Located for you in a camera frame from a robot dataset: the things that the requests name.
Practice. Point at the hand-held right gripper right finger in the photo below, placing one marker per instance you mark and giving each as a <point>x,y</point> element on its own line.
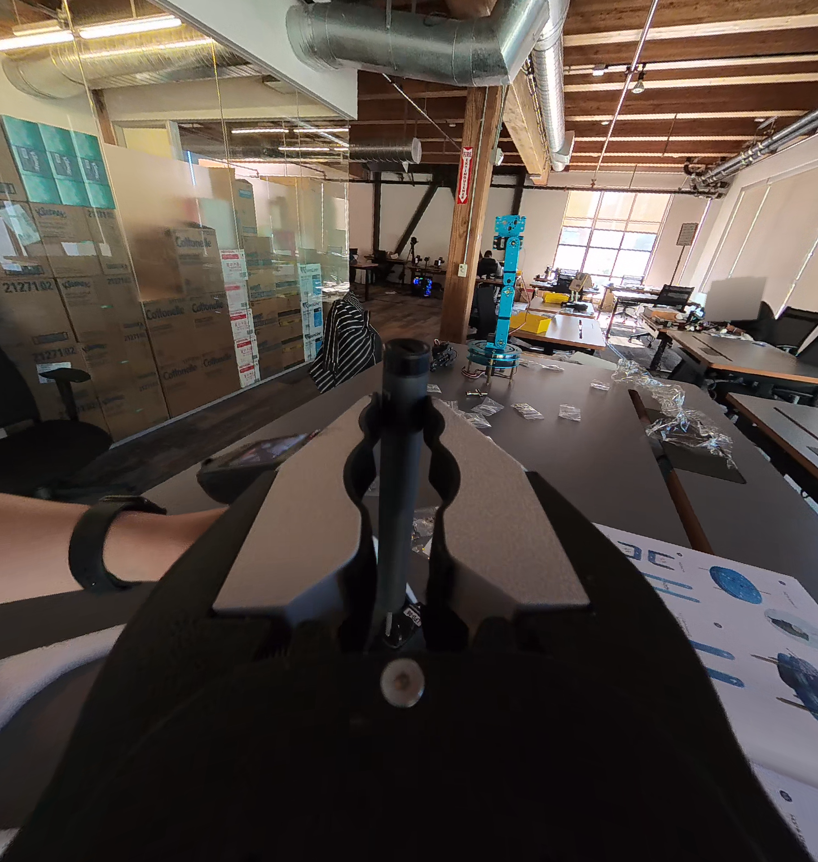
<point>510,539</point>

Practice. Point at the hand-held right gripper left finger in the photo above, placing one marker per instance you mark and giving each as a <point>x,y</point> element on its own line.
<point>294,539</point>

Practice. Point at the small black servo motor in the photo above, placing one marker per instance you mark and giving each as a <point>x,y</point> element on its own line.
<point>402,636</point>

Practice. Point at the black screwdriver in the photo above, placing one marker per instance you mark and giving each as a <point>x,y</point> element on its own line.
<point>405,377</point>

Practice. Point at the blue toy robot arm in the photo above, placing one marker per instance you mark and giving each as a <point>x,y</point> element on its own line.
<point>507,303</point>

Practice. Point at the person's left forearm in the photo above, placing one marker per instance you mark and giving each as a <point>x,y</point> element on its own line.
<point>25,552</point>

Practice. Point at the dark grey desk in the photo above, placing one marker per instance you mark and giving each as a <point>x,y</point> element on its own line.
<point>570,458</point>

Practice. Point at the dark wood-edged desk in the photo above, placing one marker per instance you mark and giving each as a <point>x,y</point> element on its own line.
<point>759,411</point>
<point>739,357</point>
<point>577,333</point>
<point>752,498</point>

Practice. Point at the person's left hand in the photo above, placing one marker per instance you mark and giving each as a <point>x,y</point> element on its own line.
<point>160,545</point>

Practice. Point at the scattered small screw bags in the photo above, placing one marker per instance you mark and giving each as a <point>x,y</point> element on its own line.
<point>527,411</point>

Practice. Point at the stack of cardboard boxes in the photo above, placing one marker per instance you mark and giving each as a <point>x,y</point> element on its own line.
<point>180,337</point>

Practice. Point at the black wristwatch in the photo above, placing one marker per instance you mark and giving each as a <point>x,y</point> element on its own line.
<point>82,552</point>

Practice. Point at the black-and-white striped jacket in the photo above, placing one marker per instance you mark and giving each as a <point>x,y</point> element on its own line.
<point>345,343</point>

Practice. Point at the small black claw assembly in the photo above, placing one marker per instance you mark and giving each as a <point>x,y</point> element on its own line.
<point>442,357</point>

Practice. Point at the white packing material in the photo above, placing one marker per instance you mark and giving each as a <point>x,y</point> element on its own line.
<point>594,360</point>

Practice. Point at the crumpled clear plastic wrap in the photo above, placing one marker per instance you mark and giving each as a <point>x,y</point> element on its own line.
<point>692,424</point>

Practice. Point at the yellow storage bin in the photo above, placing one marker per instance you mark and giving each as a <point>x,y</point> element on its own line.
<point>533,324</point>

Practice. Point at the colourfully lit computer case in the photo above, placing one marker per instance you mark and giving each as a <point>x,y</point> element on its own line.
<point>423,287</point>

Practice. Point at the assembly instruction booklet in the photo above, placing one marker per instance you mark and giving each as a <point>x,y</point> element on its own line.
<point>752,673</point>

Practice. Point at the multi-pane window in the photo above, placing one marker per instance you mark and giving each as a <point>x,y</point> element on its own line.
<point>611,249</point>

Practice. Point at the white sign on stand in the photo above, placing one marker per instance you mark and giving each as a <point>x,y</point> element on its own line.
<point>686,234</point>

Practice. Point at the red vertical sign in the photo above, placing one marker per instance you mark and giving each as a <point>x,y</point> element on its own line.
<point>465,175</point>

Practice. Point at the fluorescent ceiling light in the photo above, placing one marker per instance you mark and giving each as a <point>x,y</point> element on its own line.
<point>86,32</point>

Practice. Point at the metal ceiling pipes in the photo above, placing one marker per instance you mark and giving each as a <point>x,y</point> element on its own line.
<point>772,148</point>

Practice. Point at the white foam packing frame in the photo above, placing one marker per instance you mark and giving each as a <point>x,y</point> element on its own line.
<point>25,663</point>

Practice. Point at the wooden support post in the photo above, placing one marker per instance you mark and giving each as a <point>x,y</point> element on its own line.
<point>473,236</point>

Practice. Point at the metal air duct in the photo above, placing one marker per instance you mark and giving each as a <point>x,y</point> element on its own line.
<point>416,40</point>

